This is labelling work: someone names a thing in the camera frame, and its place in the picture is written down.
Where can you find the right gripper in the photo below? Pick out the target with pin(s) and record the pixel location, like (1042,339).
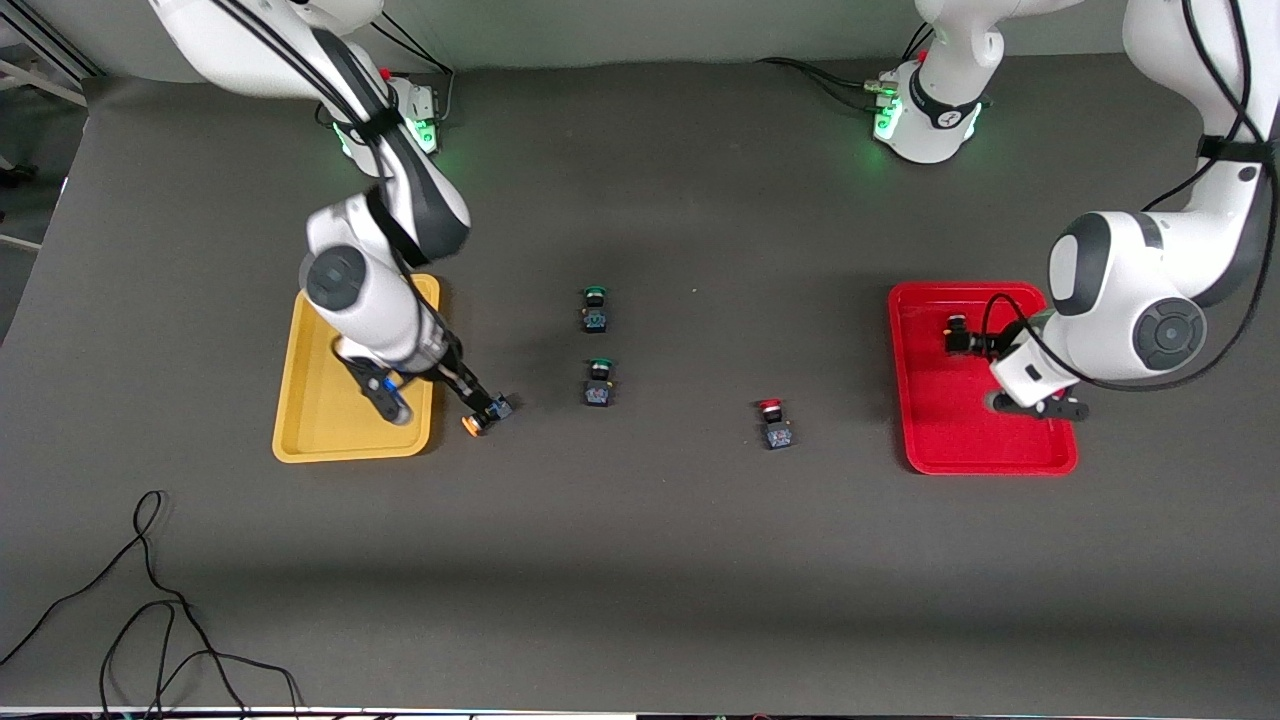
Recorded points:
(452,372)

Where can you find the yellow push button switch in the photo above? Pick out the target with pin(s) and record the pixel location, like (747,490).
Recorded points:
(472,425)

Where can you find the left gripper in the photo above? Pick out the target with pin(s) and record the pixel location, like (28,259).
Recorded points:
(985,344)

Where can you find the white metal frame bar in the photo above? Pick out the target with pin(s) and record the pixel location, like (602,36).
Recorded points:
(42,82)

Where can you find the yellow plastic tray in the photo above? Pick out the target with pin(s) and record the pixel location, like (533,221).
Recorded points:
(320,420)

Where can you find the green push button switch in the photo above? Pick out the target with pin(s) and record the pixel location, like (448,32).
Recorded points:
(598,390)
(595,318)

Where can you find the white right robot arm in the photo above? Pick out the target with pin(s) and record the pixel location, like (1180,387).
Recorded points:
(350,290)

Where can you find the red plastic tray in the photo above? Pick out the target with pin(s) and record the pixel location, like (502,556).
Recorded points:
(940,420)

